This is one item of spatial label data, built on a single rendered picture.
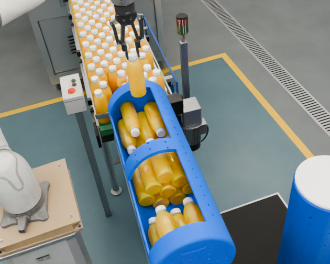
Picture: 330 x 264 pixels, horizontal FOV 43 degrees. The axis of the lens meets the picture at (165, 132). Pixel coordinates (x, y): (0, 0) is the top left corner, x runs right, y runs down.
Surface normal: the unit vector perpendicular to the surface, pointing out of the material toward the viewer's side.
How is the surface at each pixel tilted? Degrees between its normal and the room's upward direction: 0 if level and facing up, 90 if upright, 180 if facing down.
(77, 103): 90
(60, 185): 5
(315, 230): 90
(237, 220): 0
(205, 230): 19
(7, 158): 12
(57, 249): 90
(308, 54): 0
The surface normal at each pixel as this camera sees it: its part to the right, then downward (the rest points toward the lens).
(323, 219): -0.40, 0.65
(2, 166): -0.01, -0.62
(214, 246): 0.26, 0.65
